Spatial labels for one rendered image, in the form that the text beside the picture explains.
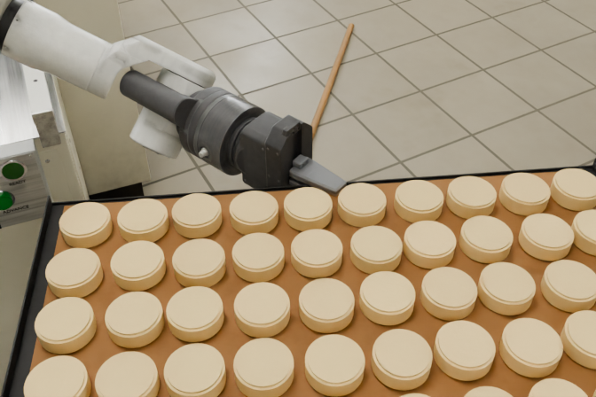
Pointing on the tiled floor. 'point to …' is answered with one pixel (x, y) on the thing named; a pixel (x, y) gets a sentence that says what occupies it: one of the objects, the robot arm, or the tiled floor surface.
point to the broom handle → (331, 80)
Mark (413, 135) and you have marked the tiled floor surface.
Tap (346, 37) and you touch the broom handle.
